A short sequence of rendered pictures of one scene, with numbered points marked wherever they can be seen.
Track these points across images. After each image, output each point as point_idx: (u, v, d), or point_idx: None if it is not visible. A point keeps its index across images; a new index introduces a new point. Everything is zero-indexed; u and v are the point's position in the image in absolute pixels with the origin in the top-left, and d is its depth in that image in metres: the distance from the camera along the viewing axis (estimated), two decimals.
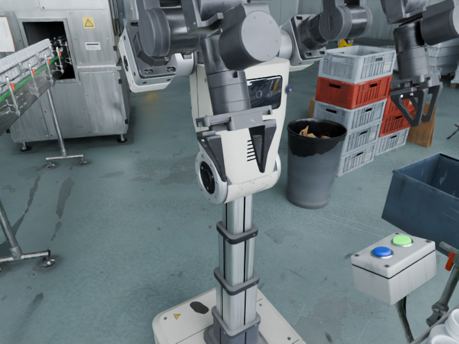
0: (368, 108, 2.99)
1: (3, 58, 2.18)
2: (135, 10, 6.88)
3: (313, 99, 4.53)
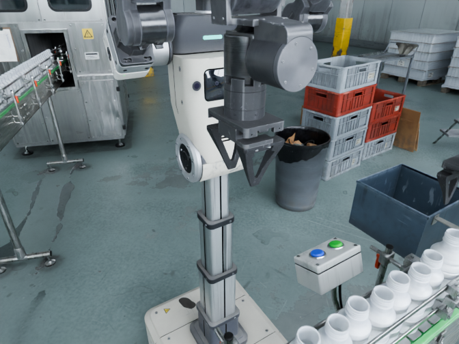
0: (353, 115, 3.15)
1: (8, 72, 2.34)
2: None
3: None
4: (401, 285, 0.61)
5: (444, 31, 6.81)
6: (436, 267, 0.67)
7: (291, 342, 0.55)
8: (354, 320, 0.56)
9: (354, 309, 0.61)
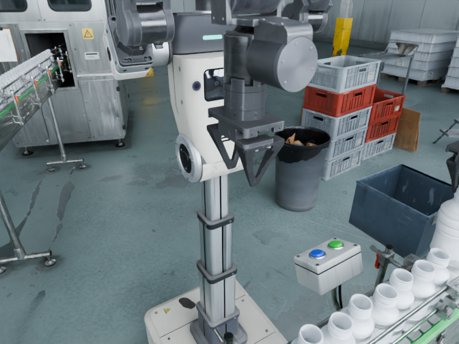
0: (353, 115, 3.15)
1: (8, 72, 2.34)
2: None
3: None
4: (408, 283, 0.61)
5: (444, 31, 6.81)
6: (444, 265, 0.67)
7: (292, 342, 0.55)
8: (360, 319, 0.57)
9: None
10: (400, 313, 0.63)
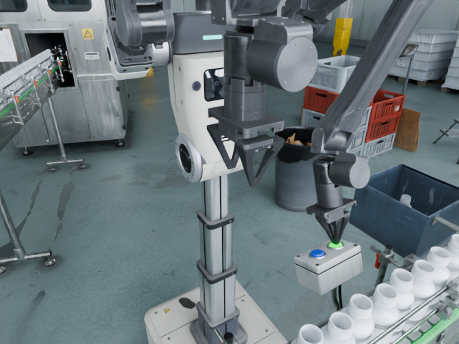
0: None
1: (8, 72, 2.34)
2: None
3: None
4: (408, 283, 0.61)
5: (444, 31, 6.81)
6: (444, 264, 0.68)
7: (292, 342, 0.55)
8: (360, 319, 0.57)
9: None
10: (400, 313, 0.63)
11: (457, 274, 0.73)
